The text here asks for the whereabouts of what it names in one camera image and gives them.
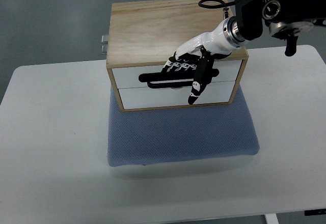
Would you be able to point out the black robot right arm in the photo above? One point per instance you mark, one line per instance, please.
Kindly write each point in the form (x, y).
(286, 19)

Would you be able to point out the silver metal clamp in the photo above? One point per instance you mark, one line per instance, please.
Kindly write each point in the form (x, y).
(104, 42)

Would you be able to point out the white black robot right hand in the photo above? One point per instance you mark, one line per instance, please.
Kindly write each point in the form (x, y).
(199, 53)

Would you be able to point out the white lower drawer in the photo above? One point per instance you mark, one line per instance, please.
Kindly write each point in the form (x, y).
(145, 97)

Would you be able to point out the black table control panel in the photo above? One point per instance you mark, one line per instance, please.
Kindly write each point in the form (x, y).
(315, 212)

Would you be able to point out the white drawer black handle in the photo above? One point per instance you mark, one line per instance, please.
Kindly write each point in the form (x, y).
(129, 77)

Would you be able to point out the wooden drawer cabinet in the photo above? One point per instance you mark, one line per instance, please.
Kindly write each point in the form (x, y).
(147, 33)

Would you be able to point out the white table leg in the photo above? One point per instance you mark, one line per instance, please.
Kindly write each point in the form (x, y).
(271, 218)

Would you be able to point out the blue grey foam mat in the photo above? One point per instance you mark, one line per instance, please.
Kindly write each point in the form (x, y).
(180, 134)

